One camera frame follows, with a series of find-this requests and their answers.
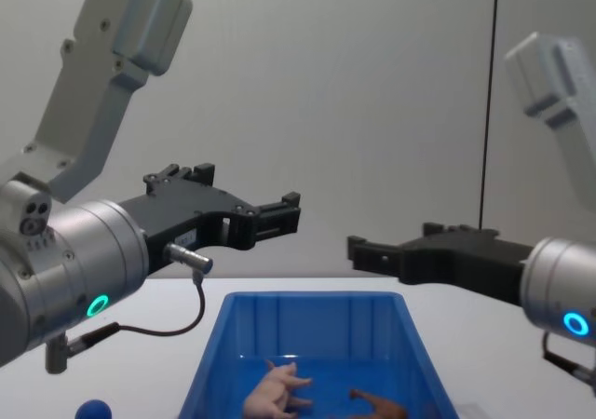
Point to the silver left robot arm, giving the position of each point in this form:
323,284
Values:
93,251

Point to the small blue ball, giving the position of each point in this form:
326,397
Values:
94,410

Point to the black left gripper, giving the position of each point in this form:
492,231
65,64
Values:
209,209

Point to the pink toy pig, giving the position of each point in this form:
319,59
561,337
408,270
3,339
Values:
274,391

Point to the blue plastic bin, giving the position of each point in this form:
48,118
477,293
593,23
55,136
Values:
326,326

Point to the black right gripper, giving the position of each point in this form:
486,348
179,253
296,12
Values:
461,260

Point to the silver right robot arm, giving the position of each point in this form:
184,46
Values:
559,270

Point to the brown toy animal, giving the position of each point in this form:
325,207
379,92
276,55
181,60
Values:
379,405

